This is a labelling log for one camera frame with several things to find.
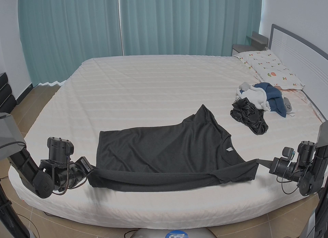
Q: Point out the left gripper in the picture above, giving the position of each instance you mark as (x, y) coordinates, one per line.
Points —
(87, 166)

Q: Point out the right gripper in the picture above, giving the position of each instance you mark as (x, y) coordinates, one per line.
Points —
(278, 166)

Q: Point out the black T-shirt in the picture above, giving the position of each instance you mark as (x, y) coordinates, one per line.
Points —
(166, 155)

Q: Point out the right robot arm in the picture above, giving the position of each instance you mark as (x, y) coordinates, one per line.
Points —
(312, 170)

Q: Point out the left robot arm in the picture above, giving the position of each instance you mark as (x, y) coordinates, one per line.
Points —
(28, 165)

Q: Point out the pile of clothes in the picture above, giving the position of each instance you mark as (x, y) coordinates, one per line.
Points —
(249, 117)

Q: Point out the bed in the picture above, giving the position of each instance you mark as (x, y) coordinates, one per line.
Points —
(166, 83)

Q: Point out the white printed pillow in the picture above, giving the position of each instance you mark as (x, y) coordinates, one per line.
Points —
(271, 69)

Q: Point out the grey bedside table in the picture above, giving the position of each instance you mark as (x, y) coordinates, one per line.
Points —
(243, 48)

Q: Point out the blue-green curtain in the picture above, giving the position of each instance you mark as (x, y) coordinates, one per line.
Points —
(192, 13)
(64, 26)

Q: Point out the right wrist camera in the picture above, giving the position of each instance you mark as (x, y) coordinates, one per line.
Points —
(288, 153)

